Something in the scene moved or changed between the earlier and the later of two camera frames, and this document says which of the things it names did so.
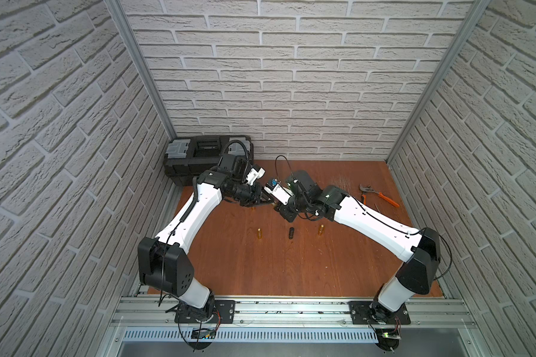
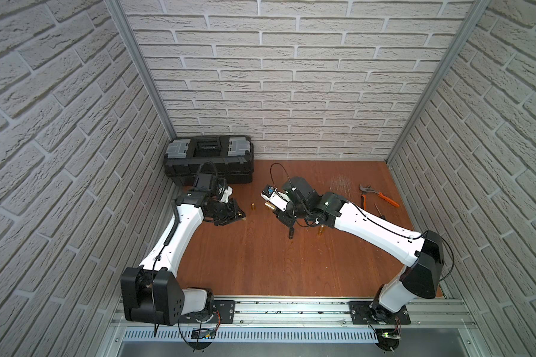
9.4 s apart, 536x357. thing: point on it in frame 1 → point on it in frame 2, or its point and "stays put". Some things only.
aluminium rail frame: [295, 327] stays put
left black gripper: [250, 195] → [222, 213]
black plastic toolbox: [187, 158] stays put
